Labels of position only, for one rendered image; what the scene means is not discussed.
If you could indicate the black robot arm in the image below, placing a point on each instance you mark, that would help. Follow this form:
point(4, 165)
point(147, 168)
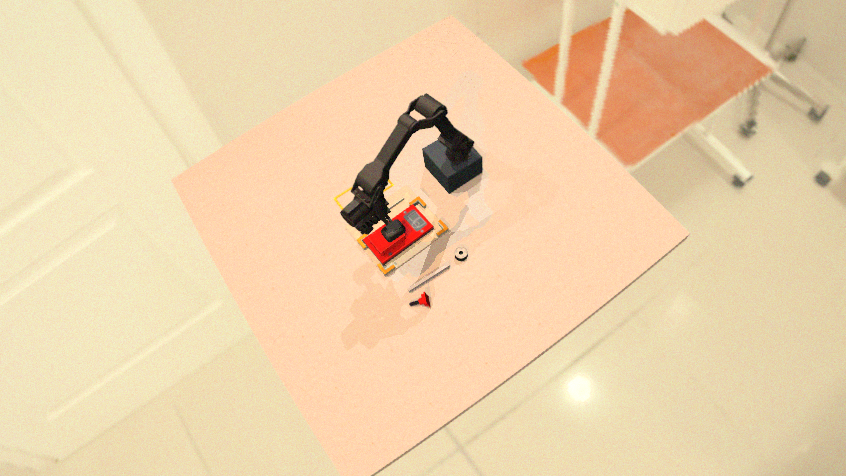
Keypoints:
point(374, 176)

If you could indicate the grey flat bar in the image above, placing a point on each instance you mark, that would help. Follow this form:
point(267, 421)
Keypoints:
point(429, 277)

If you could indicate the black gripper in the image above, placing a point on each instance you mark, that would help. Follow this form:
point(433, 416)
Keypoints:
point(393, 228)

